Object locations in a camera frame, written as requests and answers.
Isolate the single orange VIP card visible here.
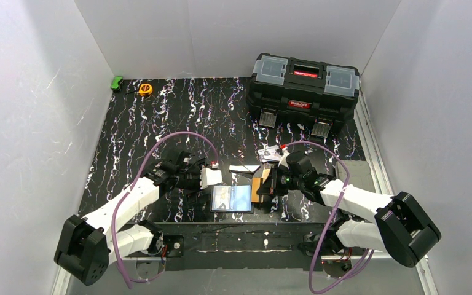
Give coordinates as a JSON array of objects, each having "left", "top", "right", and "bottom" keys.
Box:
[{"left": 251, "top": 178, "right": 264, "bottom": 203}]

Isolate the orange object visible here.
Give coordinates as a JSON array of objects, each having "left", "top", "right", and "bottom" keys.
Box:
[{"left": 260, "top": 163, "right": 272, "bottom": 183}]

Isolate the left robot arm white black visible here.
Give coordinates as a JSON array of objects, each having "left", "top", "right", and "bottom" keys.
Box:
[{"left": 53, "top": 151, "right": 208, "bottom": 286}]

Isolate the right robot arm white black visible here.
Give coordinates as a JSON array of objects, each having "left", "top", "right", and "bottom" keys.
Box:
[{"left": 258, "top": 152, "right": 442, "bottom": 267}]

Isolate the white card on table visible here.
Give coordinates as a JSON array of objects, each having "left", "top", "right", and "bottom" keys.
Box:
[{"left": 257, "top": 145, "right": 282, "bottom": 163}]

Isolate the grey foam pad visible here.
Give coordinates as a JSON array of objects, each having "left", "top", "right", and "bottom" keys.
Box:
[{"left": 343, "top": 160, "right": 375, "bottom": 192}]

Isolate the yellow tape measure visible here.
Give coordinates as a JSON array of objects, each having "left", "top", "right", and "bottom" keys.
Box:
[{"left": 138, "top": 83, "right": 153, "bottom": 96}]

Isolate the green small object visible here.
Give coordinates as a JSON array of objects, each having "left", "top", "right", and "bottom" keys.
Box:
[{"left": 110, "top": 76, "right": 124, "bottom": 92}]

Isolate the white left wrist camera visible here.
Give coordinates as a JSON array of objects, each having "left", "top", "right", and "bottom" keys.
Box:
[{"left": 200, "top": 167, "right": 222, "bottom": 190}]

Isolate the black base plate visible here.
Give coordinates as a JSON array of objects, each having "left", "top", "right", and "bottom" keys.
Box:
[{"left": 157, "top": 222, "right": 324, "bottom": 271}]

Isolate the black toolbox with red handle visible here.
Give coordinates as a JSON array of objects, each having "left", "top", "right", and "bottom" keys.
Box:
[{"left": 246, "top": 53, "right": 360, "bottom": 138}]

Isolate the aluminium frame rail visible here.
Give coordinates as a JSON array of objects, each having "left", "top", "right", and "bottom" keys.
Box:
[{"left": 354, "top": 92, "right": 397, "bottom": 196}]

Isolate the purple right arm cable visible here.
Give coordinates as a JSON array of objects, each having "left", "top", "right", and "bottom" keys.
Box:
[{"left": 280, "top": 141, "right": 376, "bottom": 294}]

